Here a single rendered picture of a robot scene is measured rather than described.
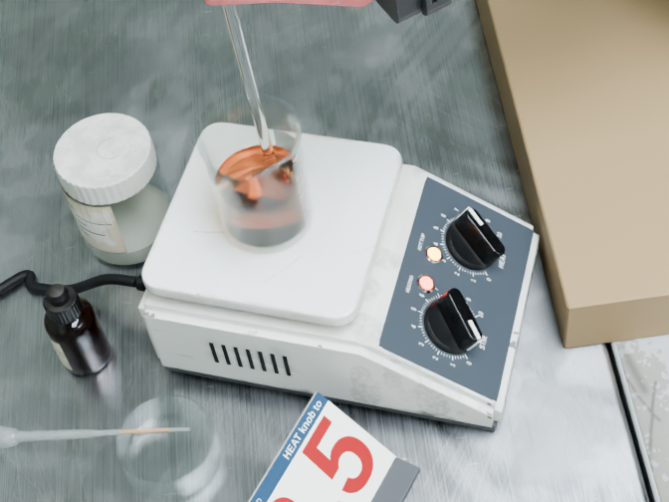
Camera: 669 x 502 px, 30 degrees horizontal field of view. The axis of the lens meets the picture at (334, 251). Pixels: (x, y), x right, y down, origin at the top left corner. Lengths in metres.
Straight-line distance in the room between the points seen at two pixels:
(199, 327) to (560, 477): 0.21
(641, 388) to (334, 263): 0.19
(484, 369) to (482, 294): 0.05
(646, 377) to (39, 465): 0.34
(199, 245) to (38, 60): 0.30
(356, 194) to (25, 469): 0.24
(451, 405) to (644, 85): 0.25
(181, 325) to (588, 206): 0.24
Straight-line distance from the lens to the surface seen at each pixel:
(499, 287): 0.71
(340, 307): 0.64
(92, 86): 0.90
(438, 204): 0.71
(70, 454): 0.73
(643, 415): 0.71
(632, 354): 0.73
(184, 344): 0.70
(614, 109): 0.78
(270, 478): 0.65
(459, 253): 0.70
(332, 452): 0.67
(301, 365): 0.68
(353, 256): 0.66
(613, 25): 0.84
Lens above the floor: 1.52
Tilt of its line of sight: 53 degrees down
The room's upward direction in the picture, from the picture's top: 9 degrees counter-clockwise
